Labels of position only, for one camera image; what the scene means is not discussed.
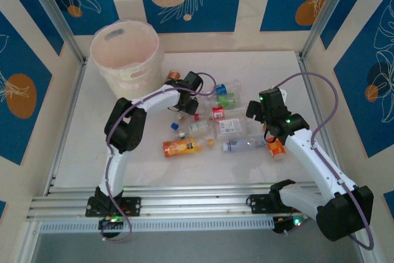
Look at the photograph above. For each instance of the square clear bottle white label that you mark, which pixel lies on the square clear bottle white label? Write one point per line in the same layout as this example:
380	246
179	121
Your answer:
229	126

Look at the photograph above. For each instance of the green label clear bottle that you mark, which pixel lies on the green label clear bottle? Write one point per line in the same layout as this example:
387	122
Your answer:
227	100

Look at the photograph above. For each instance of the blue label clear bottle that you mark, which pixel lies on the blue label clear bottle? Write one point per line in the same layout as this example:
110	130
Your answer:
221	89

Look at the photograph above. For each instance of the clear water bottle grey label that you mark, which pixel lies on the clear water bottle grey label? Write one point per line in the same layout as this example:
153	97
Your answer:
243	144

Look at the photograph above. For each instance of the red label cola bottle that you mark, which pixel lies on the red label cola bottle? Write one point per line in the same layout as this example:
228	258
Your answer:
218	112

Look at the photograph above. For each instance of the small clear bottle blue cap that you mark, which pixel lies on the small clear bottle blue cap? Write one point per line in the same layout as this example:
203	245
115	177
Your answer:
175	126

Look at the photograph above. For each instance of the orange snack packet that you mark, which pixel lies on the orange snack packet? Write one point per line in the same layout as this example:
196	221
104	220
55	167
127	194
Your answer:
275	150

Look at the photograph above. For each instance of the white green label bottle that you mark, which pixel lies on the white green label bottle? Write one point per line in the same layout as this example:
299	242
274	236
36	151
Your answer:
198	126

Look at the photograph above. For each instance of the orange juice bottle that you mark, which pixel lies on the orange juice bottle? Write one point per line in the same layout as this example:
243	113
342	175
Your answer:
178	148

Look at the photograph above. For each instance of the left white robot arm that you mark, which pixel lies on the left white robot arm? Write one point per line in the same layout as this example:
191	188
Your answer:
117	167

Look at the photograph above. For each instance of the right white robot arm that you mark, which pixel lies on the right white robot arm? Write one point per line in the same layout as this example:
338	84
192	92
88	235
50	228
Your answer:
307	158

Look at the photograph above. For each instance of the white plastic bin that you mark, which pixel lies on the white plastic bin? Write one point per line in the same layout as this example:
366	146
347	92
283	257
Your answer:
138	84

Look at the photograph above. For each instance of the aluminium side rail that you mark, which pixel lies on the aluminium side rail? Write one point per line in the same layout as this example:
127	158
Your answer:
66	121
313	96

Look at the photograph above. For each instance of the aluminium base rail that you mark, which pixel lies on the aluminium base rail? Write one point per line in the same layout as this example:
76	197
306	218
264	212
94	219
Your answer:
191	206

